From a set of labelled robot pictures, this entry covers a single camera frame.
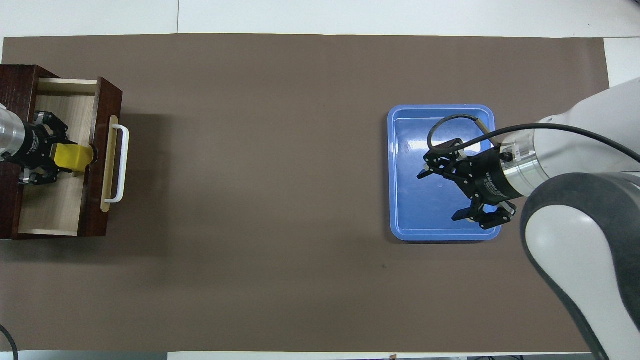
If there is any dark wooden drawer cabinet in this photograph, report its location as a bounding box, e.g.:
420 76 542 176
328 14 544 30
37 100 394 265
0 64 108 242

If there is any blue plastic tray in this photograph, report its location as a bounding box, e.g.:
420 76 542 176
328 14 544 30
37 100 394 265
387 104 502 242

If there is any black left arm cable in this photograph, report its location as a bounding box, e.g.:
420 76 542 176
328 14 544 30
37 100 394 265
0 324 20 360

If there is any white drawer handle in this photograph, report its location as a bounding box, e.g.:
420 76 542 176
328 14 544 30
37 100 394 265
102 124 130 204

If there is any brown table mat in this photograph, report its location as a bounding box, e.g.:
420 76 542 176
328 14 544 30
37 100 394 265
0 33 639 354

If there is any yellow cube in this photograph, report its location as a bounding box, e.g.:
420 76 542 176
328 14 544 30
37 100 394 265
54 143 96 171

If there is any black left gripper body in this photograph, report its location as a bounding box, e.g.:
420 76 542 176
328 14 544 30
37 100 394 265
19 121 57 171

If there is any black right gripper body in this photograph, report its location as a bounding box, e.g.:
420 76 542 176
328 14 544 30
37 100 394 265
462 148 521 204

